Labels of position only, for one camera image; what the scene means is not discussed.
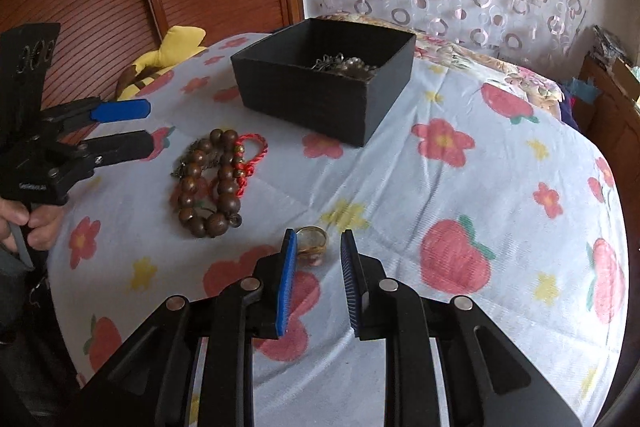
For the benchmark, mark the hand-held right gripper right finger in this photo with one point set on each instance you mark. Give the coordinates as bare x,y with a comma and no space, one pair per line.
350,287

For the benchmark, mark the cardboard box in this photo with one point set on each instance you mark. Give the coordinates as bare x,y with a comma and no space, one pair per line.
627,79

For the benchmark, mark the stack of patterned cloth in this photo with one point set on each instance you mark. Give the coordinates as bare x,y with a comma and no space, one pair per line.
607,43

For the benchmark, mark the floral blanket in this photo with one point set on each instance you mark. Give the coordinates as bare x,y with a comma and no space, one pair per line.
525,82

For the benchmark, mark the teal bag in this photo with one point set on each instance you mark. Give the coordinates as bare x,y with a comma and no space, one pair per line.
582,89

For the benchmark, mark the yellow plush toy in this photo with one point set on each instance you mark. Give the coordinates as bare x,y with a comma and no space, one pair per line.
182,42

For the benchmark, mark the black box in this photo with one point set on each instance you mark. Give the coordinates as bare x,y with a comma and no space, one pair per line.
310,107

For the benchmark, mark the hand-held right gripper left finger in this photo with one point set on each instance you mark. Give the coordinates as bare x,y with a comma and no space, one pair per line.
287,287

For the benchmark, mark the person's dark clothing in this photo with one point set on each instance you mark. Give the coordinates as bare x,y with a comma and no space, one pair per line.
25,332

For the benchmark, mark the dark blue blanket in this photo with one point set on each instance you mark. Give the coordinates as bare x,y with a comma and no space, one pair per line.
565,109

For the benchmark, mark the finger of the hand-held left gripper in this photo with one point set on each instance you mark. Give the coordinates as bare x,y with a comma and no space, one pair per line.
125,146
122,109

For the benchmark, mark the brown wooden cabinet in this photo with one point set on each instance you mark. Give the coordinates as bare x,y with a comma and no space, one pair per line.
615,117

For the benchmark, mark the person's left hand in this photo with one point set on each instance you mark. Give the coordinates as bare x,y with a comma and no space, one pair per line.
47,224

